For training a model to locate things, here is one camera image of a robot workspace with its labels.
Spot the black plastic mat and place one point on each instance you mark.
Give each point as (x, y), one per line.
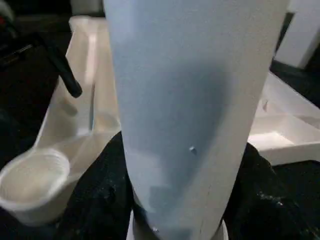
(22, 112)

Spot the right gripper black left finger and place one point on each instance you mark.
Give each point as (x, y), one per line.
(100, 200)

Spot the white glass-door cabinet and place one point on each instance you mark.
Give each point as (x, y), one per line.
(302, 37)

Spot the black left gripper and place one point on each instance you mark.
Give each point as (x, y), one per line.
(62, 67)

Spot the white plastic table leg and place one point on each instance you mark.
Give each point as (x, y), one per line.
(187, 87)

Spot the white plastic table top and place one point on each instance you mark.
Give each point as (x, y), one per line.
(75, 125)

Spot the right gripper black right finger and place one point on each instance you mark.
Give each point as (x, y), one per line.
(255, 205)

